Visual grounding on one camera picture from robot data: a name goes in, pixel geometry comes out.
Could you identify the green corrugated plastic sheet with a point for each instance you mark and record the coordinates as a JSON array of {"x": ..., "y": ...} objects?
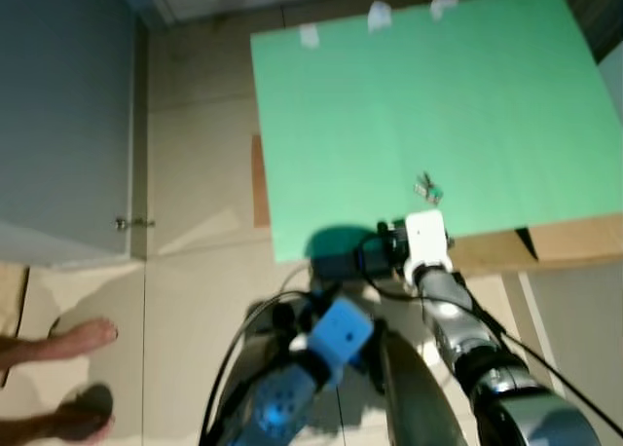
[{"x": 438, "y": 105}]

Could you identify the brown cardboard box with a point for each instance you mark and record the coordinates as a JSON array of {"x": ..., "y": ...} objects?
[{"x": 574, "y": 241}]

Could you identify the white tape piece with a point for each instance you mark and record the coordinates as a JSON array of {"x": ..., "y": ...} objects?
[
  {"x": 445, "y": 7},
  {"x": 380, "y": 18},
  {"x": 310, "y": 36}
]

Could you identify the dark wood grain panel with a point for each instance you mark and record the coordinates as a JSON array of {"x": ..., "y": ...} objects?
[{"x": 599, "y": 8}]

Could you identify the grey door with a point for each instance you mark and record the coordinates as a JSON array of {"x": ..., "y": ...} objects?
[{"x": 58, "y": 105}]

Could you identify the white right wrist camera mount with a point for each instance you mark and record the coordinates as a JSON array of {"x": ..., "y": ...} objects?
[{"x": 426, "y": 237}]

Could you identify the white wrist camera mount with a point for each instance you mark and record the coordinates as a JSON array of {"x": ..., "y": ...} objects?
[
  {"x": 341, "y": 334},
  {"x": 426, "y": 237}
]

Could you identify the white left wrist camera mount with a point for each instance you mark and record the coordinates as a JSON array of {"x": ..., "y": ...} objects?
[{"x": 341, "y": 334}]

